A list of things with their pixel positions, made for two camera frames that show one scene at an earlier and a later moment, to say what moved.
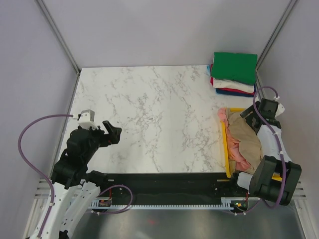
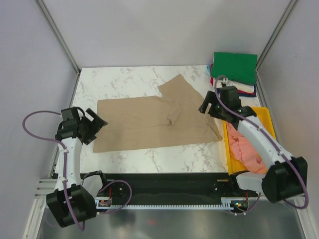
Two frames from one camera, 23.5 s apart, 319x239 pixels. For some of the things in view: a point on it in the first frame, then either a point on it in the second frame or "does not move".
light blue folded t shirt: [209, 69] does not move
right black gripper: [248, 110] to [210, 97]
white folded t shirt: [219, 83] does not move
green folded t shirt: [238, 66] does not move
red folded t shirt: [212, 81] does not move
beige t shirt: [249, 154] to [177, 117]
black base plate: [168, 188] does not move
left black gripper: [108, 139] to [96, 121]
